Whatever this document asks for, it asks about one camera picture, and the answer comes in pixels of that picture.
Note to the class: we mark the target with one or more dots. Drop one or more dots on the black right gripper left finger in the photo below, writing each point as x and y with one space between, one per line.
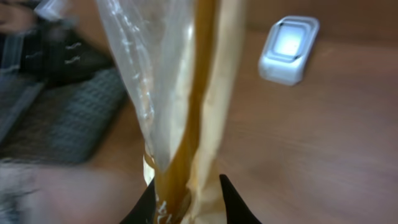
141 208

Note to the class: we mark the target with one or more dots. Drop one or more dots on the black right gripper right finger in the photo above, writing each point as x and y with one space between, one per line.
237 211

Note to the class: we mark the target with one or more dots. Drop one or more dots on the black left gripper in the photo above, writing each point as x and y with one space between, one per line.
49 51

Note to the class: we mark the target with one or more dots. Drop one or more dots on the dried mushroom pouch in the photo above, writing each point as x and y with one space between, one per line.
178 60

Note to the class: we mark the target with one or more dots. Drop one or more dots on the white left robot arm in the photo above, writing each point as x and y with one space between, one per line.
104 189

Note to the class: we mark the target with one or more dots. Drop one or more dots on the white barcode scanner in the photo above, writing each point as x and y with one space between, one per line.
287 49

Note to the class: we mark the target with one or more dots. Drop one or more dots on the dark plastic mesh basket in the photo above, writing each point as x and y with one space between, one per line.
66 124

